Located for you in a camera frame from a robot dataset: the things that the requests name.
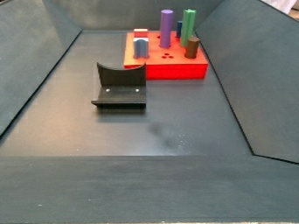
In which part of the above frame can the red and white block peg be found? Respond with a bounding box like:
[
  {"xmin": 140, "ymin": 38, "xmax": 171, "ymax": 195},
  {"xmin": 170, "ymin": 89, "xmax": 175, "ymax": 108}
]
[{"xmin": 134, "ymin": 29, "xmax": 148, "ymax": 38}]

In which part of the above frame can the blue cylinder peg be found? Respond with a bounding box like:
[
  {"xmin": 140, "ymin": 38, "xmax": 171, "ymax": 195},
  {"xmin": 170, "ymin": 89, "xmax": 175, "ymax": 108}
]
[{"xmin": 176, "ymin": 20, "xmax": 183, "ymax": 39}]

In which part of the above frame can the tall green star peg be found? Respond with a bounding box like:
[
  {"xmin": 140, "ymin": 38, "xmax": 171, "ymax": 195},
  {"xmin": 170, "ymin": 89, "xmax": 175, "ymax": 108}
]
[{"xmin": 180, "ymin": 9, "xmax": 196, "ymax": 46}]

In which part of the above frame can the brown cylinder peg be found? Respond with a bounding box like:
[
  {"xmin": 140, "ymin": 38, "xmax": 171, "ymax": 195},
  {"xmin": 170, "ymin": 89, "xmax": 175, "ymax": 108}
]
[{"xmin": 184, "ymin": 36, "xmax": 201, "ymax": 59}]

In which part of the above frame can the red peg board block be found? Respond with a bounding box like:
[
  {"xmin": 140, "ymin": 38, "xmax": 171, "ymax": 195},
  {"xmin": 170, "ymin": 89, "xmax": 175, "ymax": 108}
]
[{"xmin": 124, "ymin": 31, "xmax": 209, "ymax": 80}]

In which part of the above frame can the purple cylinder peg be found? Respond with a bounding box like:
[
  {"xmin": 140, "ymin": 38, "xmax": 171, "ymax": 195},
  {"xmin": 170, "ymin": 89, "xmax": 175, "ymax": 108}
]
[{"xmin": 160, "ymin": 10, "xmax": 174, "ymax": 48}]

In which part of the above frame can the grey-blue fluted peg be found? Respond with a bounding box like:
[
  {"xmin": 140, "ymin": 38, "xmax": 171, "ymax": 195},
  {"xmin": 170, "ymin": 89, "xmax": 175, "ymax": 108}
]
[{"xmin": 134, "ymin": 38, "xmax": 148, "ymax": 59}]

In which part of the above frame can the black fixture bracket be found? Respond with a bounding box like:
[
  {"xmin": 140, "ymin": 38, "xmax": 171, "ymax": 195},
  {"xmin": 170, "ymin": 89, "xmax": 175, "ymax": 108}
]
[{"xmin": 91, "ymin": 64, "xmax": 146, "ymax": 108}]

